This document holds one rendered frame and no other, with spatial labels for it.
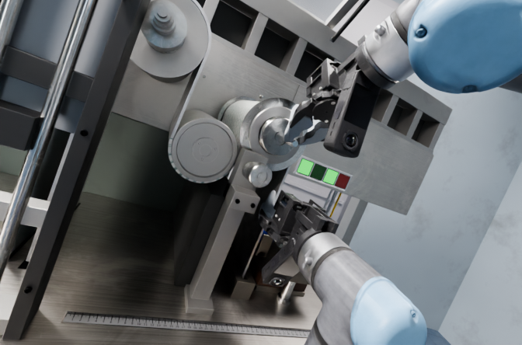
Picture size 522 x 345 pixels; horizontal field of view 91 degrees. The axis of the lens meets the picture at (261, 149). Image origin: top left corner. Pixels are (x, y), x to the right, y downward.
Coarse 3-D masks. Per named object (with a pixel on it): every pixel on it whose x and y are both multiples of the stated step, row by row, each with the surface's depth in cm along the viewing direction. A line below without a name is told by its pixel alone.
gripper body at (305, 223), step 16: (288, 208) 43; (304, 208) 43; (320, 208) 44; (272, 224) 46; (288, 224) 43; (304, 224) 40; (320, 224) 38; (336, 224) 39; (288, 240) 43; (304, 240) 37
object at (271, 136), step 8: (272, 120) 48; (280, 120) 48; (288, 120) 49; (264, 128) 48; (272, 128) 48; (280, 128) 49; (264, 136) 48; (272, 136) 48; (280, 136) 49; (264, 144) 48; (272, 144) 49; (280, 144) 50; (272, 152) 49; (280, 152) 50
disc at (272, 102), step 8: (256, 104) 48; (264, 104) 49; (272, 104) 49; (280, 104) 50; (288, 104) 50; (248, 112) 48; (256, 112) 48; (248, 120) 48; (248, 128) 49; (240, 136) 48; (248, 136) 49; (240, 144) 49; (248, 144) 49; (288, 160) 53; (296, 160) 53; (272, 168) 52; (280, 168) 53
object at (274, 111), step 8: (264, 112) 48; (272, 112) 49; (280, 112) 50; (288, 112) 50; (256, 120) 48; (264, 120) 49; (256, 128) 49; (256, 136) 49; (256, 144) 49; (264, 152) 50; (288, 152) 52; (296, 152) 53; (272, 160) 51; (280, 160) 52
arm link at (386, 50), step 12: (384, 24) 31; (372, 36) 32; (384, 36) 30; (396, 36) 29; (372, 48) 31; (384, 48) 30; (396, 48) 29; (408, 48) 29; (372, 60) 31; (384, 60) 30; (396, 60) 30; (408, 60) 29; (384, 72) 31; (396, 72) 31; (408, 72) 31
